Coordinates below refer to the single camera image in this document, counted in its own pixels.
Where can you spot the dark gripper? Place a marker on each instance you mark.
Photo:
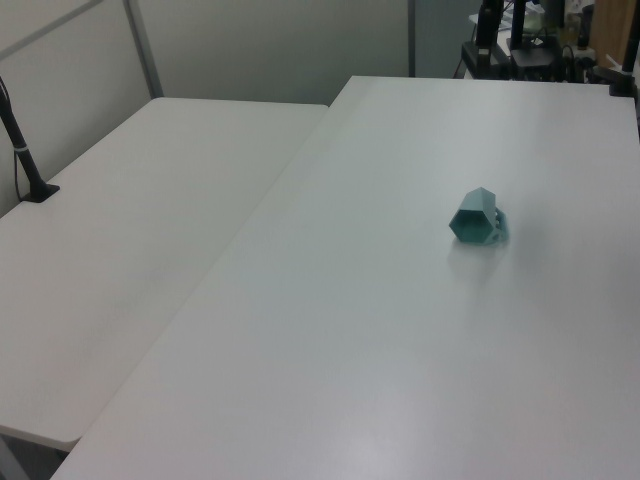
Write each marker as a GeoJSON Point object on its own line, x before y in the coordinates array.
{"type": "Point", "coordinates": [490, 7]}

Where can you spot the black flat box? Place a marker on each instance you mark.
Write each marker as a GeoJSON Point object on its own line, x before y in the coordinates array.
{"type": "Point", "coordinates": [482, 62]}

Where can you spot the black monitor stand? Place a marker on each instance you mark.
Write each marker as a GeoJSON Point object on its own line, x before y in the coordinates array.
{"type": "Point", "coordinates": [531, 54]}

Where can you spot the wooden board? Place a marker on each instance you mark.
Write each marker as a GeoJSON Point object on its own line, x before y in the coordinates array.
{"type": "Point", "coordinates": [612, 30]}

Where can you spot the grey table leg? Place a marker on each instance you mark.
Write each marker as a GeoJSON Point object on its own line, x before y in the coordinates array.
{"type": "Point", "coordinates": [10, 457]}

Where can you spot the grey wall post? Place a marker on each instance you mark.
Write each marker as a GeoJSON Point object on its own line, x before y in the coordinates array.
{"type": "Point", "coordinates": [411, 37]}

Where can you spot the black camera pole with clamp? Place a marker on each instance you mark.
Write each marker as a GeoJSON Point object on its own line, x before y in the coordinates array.
{"type": "Point", "coordinates": [622, 80]}

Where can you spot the grey partition frame post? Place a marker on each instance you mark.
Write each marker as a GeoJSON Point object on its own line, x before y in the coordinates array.
{"type": "Point", "coordinates": [145, 47]}

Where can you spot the black camera pole with base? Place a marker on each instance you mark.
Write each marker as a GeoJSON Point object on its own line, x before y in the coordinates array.
{"type": "Point", "coordinates": [24, 159]}

